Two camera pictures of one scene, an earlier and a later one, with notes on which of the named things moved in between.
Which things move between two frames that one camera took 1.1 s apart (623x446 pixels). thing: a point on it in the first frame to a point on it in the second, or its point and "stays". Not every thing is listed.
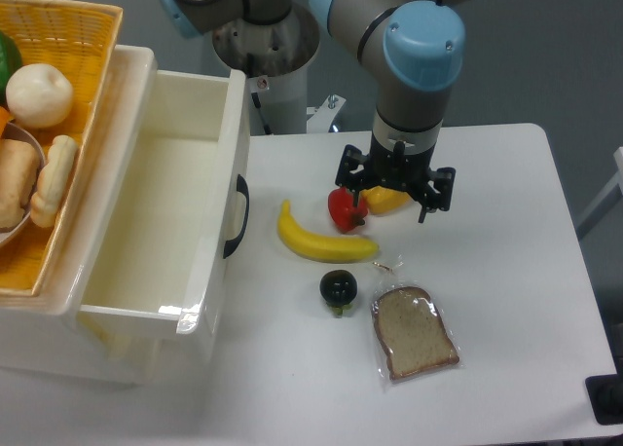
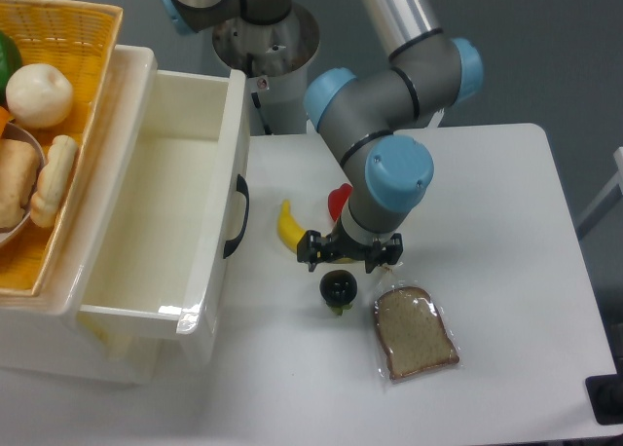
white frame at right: (608, 200) stays
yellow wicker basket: (79, 38) stays
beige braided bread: (53, 180) stays
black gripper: (387, 166) to (338, 245)
